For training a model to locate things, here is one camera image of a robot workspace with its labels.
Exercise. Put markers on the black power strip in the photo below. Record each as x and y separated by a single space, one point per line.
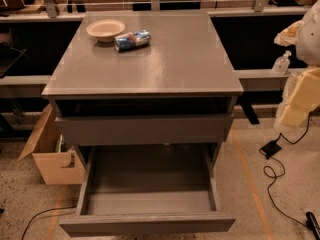
313 225

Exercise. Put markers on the grey metal railing frame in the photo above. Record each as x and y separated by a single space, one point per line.
153 4

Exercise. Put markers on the grey drawer cabinet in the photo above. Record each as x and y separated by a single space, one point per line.
184 70

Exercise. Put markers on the yellow foam-padded gripper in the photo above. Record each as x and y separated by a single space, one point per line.
310 39

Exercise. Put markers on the grey drawer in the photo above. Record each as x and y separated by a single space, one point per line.
141 130
148 189

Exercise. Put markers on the beige paper bowl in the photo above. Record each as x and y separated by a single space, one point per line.
105 30

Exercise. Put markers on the clear sanitizer pump bottle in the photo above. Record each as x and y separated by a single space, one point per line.
282 63

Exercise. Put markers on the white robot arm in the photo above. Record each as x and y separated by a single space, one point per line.
305 36

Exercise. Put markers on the brown cardboard box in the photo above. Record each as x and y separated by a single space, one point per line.
56 166

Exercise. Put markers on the black power adapter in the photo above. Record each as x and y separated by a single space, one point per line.
270 149

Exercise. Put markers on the grey top drawer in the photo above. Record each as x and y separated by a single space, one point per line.
141 130

